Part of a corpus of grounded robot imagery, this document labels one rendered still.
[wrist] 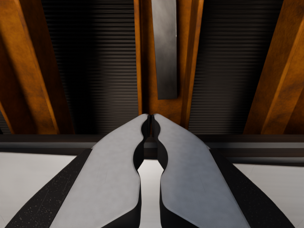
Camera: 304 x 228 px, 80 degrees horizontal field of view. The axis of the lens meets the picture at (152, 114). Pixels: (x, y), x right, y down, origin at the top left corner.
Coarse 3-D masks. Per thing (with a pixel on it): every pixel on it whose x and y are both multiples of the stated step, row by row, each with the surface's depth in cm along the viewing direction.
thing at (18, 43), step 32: (0, 0) 24; (32, 0) 23; (0, 32) 26; (32, 32) 23; (0, 64) 27; (32, 64) 29; (0, 96) 27; (32, 96) 31; (64, 96) 32; (32, 128) 34; (64, 128) 32
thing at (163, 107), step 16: (144, 0) 24; (176, 0) 24; (192, 0) 24; (144, 16) 25; (176, 16) 25; (192, 16) 24; (144, 32) 26; (176, 32) 26; (192, 32) 24; (144, 48) 28; (192, 48) 24; (144, 64) 29; (192, 64) 24; (144, 80) 30; (192, 80) 25; (144, 96) 31; (144, 112) 33; (160, 112) 33; (176, 112) 33
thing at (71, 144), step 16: (0, 144) 18; (16, 144) 18; (32, 144) 18; (48, 144) 18; (64, 144) 18; (80, 144) 18; (144, 144) 18; (208, 144) 18; (224, 144) 18; (240, 144) 18; (256, 144) 18; (272, 144) 18; (288, 144) 18; (240, 160) 17; (256, 160) 17; (272, 160) 17; (288, 160) 17
